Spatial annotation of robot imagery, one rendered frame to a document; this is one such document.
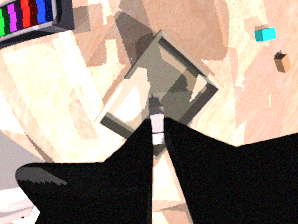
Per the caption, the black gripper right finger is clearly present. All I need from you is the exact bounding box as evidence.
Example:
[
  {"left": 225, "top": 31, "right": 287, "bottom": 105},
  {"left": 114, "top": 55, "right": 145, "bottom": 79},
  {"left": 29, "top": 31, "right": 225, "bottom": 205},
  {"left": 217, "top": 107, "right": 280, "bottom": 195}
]
[{"left": 162, "top": 117, "right": 298, "bottom": 224}]

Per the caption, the small cyan block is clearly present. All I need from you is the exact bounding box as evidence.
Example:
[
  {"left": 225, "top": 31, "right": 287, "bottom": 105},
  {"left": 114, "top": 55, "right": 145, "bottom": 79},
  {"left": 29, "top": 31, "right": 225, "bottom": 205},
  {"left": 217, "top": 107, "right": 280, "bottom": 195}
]
[{"left": 254, "top": 27, "right": 277, "bottom": 43}]

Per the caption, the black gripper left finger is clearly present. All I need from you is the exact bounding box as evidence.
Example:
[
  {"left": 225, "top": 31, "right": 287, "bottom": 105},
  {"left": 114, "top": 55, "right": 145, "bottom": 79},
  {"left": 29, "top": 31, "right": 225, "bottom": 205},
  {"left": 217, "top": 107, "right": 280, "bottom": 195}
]
[{"left": 15, "top": 119, "right": 153, "bottom": 224}]

